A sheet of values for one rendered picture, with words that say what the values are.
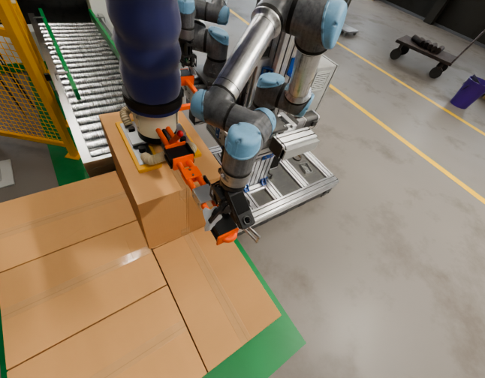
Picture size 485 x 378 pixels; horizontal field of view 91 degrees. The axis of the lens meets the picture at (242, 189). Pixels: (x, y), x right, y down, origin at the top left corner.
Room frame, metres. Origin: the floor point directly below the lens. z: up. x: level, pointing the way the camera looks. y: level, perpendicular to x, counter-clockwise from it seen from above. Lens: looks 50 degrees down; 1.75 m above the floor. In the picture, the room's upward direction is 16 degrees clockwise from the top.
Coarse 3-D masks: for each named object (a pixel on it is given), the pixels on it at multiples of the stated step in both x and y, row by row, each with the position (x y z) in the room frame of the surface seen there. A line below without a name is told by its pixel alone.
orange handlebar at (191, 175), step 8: (192, 88) 1.12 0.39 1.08; (184, 104) 0.96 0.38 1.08; (168, 128) 0.76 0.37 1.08; (160, 136) 0.71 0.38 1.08; (168, 144) 0.68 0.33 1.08; (184, 168) 0.58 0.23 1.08; (192, 168) 0.59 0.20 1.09; (184, 176) 0.54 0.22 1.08; (192, 176) 0.55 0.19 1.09; (200, 176) 0.56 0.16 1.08; (192, 184) 0.52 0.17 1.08; (200, 184) 0.53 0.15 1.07; (224, 240) 0.35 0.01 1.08; (232, 240) 0.36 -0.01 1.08
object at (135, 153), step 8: (120, 128) 0.81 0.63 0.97; (128, 128) 0.79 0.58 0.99; (136, 128) 0.83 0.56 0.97; (128, 144) 0.72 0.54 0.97; (144, 144) 0.75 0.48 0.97; (136, 152) 0.69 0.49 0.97; (152, 152) 0.72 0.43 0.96; (136, 160) 0.65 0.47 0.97; (144, 168) 0.62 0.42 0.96; (152, 168) 0.64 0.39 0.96
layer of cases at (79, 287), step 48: (48, 192) 0.60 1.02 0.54; (96, 192) 0.69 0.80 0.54; (0, 240) 0.30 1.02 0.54; (48, 240) 0.36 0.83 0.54; (96, 240) 0.42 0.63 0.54; (144, 240) 0.49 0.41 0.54; (192, 240) 0.57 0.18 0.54; (0, 288) 0.12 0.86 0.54; (48, 288) 0.17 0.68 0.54; (96, 288) 0.22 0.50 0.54; (144, 288) 0.27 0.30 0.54; (192, 288) 0.33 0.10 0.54; (240, 288) 0.40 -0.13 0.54; (48, 336) 0.01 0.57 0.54; (96, 336) 0.06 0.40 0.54; (144, 336) 0.10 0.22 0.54; (192, 336) 0.15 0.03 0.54; (240, 336) 0.20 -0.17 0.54
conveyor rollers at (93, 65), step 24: (72, 24) 2.59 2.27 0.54; (48, 48) 2.00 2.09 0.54; (72, 48) 2.13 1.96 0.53; (96, 48) 2.22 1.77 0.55; (72, 72) 1.75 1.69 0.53; (96, 72) 1.83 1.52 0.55; (72, 96) 1.45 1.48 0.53; (96, 96) 1.51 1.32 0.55; (120, 96) 1.63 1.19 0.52; (96, 120) 1.26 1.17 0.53; (96, 144) 1.03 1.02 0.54
